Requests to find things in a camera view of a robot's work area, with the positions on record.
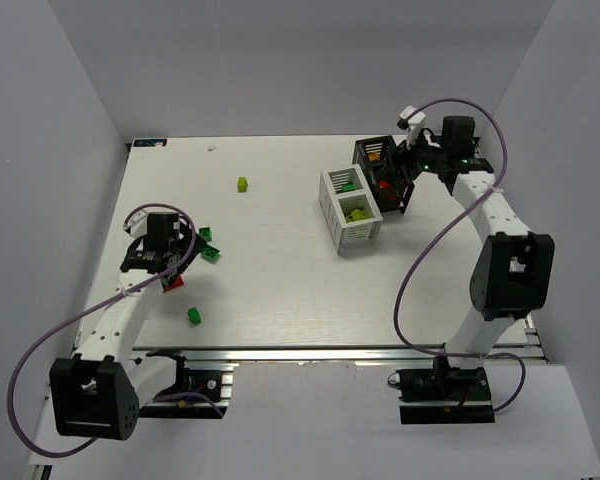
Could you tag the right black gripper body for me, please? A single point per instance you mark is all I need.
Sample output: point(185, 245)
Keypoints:
point(411, 158)

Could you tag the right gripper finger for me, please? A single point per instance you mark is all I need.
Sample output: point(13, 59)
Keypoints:
point(410, 167)
point(400, 151)

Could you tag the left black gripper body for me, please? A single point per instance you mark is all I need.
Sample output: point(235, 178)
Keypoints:
point(181, 258)

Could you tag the green small lego cube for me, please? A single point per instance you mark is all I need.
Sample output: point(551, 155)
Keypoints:
point(210, 253)

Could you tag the lime green lego plate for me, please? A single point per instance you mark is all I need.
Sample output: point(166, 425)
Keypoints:
point(356, 215)

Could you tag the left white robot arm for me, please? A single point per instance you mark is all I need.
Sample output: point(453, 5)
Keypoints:
point(100, 390)

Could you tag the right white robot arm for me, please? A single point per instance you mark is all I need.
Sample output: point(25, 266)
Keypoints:
point(511, 275)

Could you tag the black slotted container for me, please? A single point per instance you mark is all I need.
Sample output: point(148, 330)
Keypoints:
point(384, 169)

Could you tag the green square lego brick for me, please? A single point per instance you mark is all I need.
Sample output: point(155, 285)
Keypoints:
point(206, 233)

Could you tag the small green lego brick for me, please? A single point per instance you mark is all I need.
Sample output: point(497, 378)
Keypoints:
point(194, 316)

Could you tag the white slotted container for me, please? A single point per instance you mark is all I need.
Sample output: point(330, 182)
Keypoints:
point(335, 204)

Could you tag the lime small lego brick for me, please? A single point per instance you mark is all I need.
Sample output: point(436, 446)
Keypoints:
point(242, 184)

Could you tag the left blue label sticker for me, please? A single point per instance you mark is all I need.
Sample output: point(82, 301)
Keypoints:
point(149, 143)

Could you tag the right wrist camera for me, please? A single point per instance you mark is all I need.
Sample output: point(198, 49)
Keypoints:
point(411, 121)

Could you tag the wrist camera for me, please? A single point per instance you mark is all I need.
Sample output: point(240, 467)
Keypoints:
point(136, 225)
point(411, 121)

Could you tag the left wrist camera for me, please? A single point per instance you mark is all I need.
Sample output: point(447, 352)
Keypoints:
point(136, 225)

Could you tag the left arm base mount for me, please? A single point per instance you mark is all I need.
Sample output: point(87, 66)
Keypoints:
point(201, 388)

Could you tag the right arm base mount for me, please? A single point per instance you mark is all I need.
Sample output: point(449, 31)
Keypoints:
point(443, 395)

